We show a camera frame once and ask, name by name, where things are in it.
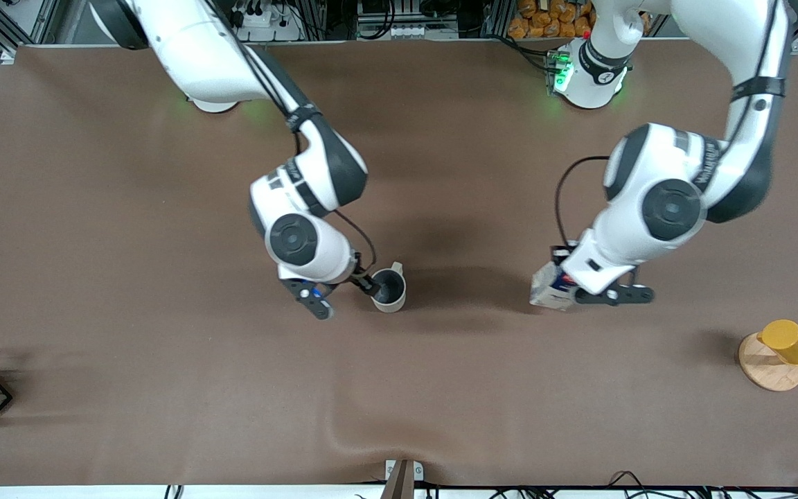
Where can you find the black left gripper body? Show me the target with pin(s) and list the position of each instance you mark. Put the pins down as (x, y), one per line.
(557, 254)

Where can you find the beige ceramic mug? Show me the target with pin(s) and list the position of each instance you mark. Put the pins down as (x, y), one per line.
(392, 299)

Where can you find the blue white milk carton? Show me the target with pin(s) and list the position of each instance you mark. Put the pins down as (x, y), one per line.
(548, 291)

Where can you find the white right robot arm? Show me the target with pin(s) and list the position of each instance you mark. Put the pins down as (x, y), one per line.
(302, 242)

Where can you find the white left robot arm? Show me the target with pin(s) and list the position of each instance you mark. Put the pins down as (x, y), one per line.
(669, 208)

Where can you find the yellow plastic cup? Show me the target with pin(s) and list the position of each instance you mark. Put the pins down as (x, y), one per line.
(792, 343)

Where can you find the brown table cover cloth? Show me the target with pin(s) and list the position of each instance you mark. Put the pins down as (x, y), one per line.
(399, 388)

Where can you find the wooden mug stand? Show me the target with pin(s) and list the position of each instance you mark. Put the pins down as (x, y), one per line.
(766, 371)

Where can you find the orange snack bag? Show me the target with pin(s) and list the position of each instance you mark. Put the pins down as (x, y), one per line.
(544, 17)

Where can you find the small white socket strip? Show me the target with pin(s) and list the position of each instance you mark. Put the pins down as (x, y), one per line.
(413, 31)

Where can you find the white power strip with plugs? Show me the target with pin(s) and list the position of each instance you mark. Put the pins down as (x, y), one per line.
(267, 26)

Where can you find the metal table clamp bracket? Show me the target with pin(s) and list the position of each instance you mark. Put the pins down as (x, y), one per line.
(402, 478)

